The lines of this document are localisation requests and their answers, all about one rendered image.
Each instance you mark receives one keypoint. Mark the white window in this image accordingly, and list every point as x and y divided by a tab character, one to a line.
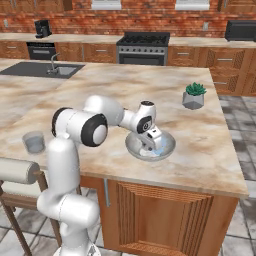
192	4
106	4

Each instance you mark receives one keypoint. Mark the wooden island cupboard door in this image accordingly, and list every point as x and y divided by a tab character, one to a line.
160	220

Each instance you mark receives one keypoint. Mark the wooden stool with cream cushion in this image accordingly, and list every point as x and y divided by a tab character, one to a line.
16	173

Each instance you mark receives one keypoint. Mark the dark grey sink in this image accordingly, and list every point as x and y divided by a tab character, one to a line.
26	69

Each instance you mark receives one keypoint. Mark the silver metal bowl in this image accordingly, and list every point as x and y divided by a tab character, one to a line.
133	146

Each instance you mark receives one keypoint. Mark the clear glass of water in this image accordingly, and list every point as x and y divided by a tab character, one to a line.
34	143

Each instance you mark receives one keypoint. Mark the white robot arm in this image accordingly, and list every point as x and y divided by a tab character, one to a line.
73	173

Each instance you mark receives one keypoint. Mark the pale blue ice cube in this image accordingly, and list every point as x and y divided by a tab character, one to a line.
160	152

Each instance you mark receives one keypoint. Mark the black coffee machine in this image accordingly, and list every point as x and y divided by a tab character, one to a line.
42	28

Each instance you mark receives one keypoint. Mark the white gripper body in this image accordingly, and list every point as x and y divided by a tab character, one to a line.
156	141

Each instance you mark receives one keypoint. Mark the wooden wall cupboards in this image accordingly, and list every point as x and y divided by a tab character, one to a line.
238	6

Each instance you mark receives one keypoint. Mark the green succulent in grey pot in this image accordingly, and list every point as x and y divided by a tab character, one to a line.
194	98

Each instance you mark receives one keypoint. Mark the black dishwasher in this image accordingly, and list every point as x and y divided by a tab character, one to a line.
41	50

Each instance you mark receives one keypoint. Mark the silver tap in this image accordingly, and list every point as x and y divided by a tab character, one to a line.
53	65

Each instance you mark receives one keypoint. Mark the wooden base cupboards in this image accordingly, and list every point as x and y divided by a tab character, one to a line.
226	66
86	52
13	50

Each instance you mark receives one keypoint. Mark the black and silver stove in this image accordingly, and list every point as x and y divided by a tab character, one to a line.
143	48

